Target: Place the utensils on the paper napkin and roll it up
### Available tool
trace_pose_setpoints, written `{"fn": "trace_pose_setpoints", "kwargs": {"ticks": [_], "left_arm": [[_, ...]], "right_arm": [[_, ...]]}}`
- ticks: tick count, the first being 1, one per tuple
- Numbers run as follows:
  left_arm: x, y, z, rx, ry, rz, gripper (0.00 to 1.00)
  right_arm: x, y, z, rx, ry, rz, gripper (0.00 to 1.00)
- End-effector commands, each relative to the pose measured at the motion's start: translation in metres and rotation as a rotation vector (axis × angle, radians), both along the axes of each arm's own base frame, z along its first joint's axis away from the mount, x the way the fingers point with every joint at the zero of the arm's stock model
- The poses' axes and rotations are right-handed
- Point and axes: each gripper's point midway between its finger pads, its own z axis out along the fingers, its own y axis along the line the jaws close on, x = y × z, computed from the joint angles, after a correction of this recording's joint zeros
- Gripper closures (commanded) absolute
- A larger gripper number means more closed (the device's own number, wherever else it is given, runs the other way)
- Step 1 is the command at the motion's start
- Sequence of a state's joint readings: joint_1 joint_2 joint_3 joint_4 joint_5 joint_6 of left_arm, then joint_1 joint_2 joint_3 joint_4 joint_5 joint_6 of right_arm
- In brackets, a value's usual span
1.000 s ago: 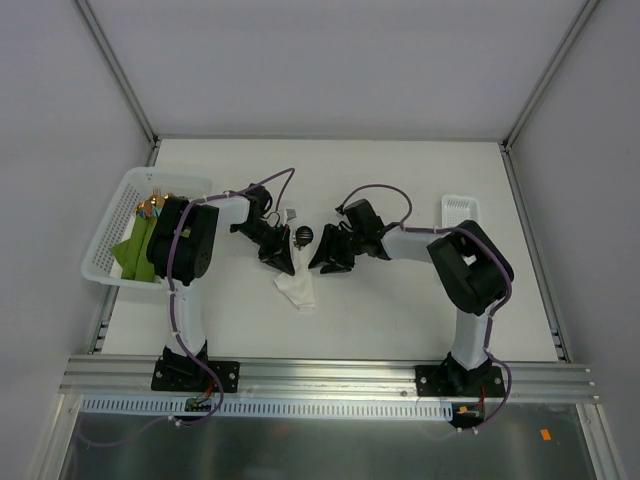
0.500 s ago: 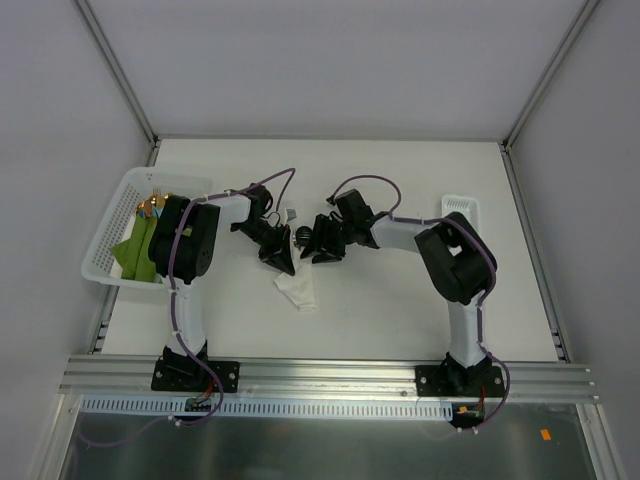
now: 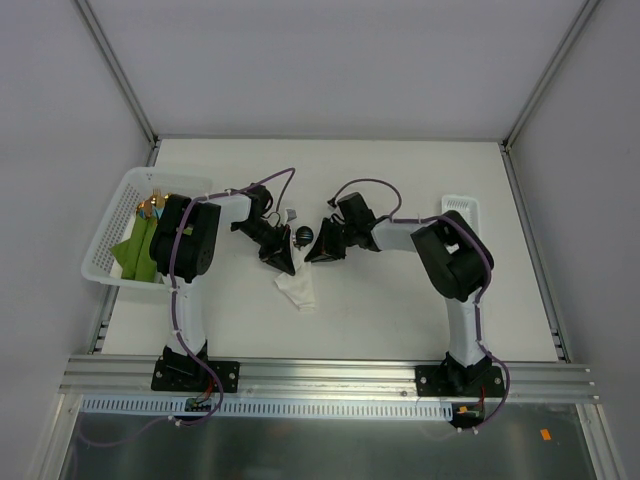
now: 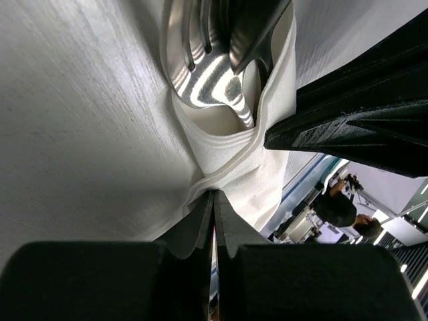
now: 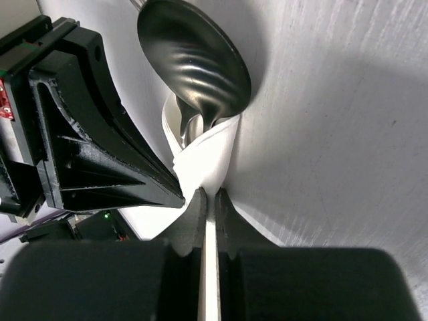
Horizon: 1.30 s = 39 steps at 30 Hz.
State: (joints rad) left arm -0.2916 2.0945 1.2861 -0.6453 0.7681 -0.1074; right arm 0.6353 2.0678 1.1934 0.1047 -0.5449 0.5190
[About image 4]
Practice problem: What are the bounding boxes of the person in black shirt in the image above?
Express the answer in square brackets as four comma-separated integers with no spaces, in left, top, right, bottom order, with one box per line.
[311,179,382,239]

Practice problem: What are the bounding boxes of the silver fork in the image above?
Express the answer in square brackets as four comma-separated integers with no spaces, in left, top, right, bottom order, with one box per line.
[163,1,255,129]

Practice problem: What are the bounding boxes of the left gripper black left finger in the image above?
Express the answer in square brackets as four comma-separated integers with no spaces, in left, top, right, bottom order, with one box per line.
[1,191,214,320]

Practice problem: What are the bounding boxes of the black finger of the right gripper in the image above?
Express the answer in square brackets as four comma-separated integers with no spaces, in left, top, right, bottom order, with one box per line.
[264,12,427,177]

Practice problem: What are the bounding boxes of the white paper napkin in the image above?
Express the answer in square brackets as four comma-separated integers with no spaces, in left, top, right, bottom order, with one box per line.
[171,8,296,235]

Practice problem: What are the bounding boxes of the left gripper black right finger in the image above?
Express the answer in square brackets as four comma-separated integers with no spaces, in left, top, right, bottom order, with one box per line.
[213,191,425,320]

